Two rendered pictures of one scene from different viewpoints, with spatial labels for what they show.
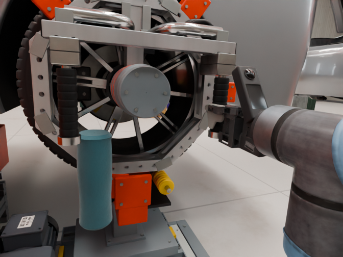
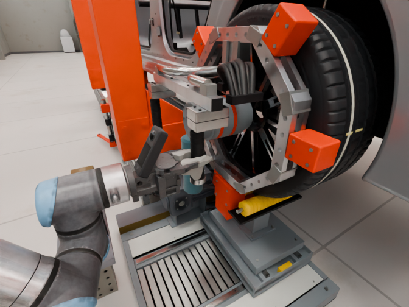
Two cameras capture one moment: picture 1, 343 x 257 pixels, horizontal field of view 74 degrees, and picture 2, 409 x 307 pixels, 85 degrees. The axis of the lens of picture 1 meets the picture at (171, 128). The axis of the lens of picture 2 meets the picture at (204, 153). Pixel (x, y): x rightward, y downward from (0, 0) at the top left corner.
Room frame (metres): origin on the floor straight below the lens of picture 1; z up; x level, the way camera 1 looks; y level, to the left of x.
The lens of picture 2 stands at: (0.51, -0.61, 1.10)
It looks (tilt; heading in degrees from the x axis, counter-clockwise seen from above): 28 degrees down; 82
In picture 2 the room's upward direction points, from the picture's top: straight up
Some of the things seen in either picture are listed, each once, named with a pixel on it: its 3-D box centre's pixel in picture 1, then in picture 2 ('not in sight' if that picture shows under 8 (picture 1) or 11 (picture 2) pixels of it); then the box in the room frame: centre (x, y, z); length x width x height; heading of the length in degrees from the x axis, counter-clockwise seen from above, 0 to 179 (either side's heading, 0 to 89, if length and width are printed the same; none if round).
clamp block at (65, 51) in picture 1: (67, 52); (161, 89); (0.47, 0.22, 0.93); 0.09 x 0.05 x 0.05; 20
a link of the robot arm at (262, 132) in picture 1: (283, 132); (117, 184); (0.37, -0.19, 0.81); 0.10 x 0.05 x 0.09; 110
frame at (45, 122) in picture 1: (133, 88); (234, 114); (0.72, 0.13, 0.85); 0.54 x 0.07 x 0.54; 110
